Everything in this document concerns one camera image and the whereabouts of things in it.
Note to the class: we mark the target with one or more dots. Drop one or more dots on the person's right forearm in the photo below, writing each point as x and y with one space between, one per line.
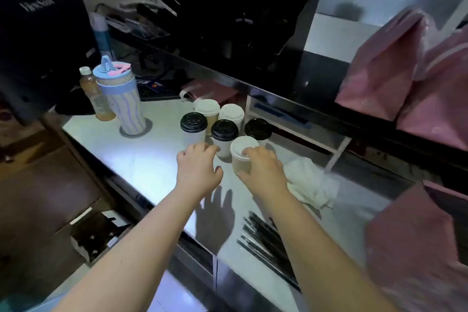
321 260

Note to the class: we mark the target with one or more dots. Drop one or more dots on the black card terminal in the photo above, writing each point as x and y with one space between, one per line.
155 88

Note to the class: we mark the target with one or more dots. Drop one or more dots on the person's left forearm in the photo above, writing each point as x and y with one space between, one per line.
135 257

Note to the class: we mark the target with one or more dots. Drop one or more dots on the open cardboard box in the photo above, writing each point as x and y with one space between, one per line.
97 235

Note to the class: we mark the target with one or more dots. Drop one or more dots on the brown cup with white lid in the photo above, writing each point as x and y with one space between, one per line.
207 107

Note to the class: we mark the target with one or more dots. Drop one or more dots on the pink paper bag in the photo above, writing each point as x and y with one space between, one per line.
413 249
438 103
380 66

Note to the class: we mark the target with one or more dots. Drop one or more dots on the desk telephone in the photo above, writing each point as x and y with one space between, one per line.
135 17

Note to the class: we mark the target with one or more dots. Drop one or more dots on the person's right thumb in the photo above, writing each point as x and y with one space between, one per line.
244 175

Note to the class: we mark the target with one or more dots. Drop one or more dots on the blue striped tumbler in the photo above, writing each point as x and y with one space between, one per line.
124 103

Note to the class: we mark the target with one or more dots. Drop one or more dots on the white crumpled cloth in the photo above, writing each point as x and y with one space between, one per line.
310 182

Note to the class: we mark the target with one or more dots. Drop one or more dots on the plastic bottle of tea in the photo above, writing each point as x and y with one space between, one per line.
95 98

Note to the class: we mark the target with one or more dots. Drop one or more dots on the clear cup with white lid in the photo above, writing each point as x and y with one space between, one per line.
239 147

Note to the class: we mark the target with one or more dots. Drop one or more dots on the person's left hand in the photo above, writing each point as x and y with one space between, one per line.
195 172

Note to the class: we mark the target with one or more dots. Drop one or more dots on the person's right hand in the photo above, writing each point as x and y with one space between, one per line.
265 176

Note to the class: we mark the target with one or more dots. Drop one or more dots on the black computer monitor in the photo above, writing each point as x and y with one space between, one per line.
40 48

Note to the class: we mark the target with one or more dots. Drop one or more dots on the white cup with black lid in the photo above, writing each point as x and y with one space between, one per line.
258 129
224 130
193 123

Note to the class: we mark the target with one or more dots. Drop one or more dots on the white shelf rack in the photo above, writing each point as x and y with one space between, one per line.
299 129

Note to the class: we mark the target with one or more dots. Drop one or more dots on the blue spray can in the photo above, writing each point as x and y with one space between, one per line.
101 35

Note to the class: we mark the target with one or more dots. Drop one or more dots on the black coffee machine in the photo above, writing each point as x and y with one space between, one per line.
241 19

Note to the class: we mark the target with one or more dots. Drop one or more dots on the grey round coaster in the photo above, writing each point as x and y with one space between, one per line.
148 128

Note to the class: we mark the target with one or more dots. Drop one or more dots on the bundle of black straws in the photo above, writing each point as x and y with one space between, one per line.
267 246

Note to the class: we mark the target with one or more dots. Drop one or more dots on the person's left thumb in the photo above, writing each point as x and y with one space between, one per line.
219 175

